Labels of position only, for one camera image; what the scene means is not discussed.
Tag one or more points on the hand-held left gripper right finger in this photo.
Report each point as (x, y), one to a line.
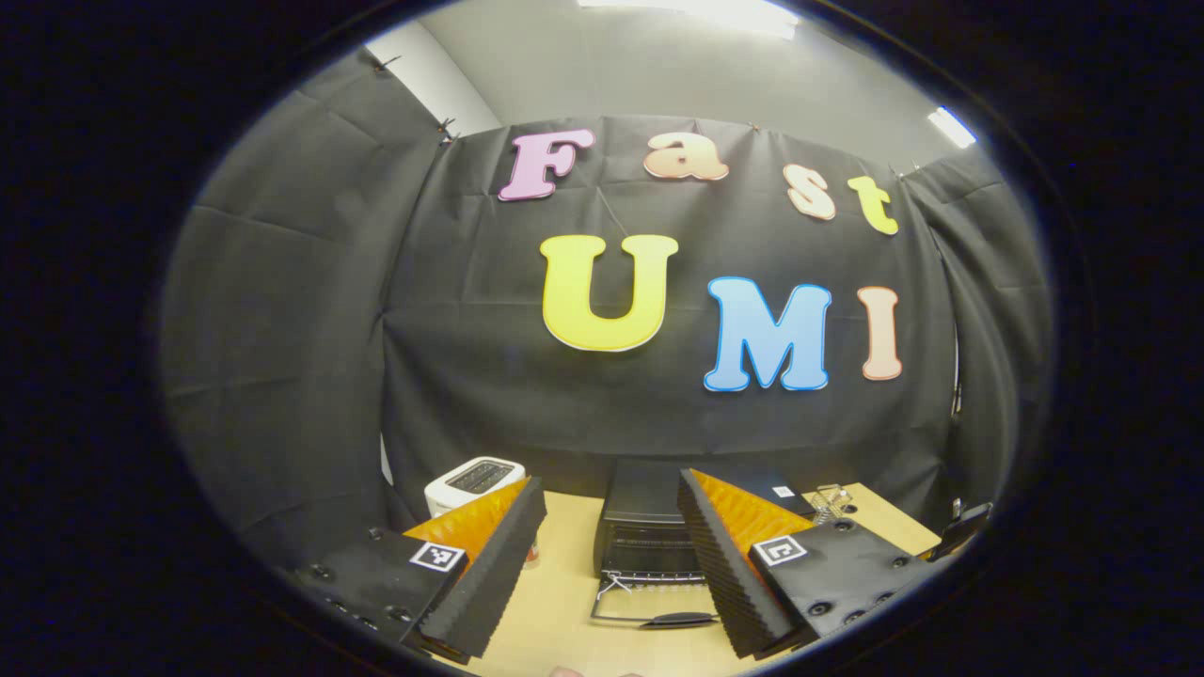
(724, 564)

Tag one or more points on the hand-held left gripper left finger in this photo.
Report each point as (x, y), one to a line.
(499, 574)

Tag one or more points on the black electric oven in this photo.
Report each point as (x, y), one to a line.
(649, 494)

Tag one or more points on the white toaster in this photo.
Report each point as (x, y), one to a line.
(470, 480)

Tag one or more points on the black backdrop cloth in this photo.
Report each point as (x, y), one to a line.
(489, 357)

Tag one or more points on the small ceiling light strip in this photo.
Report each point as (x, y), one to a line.
(952, 127)

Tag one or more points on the large ceiling light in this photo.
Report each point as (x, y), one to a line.
(696, 11)

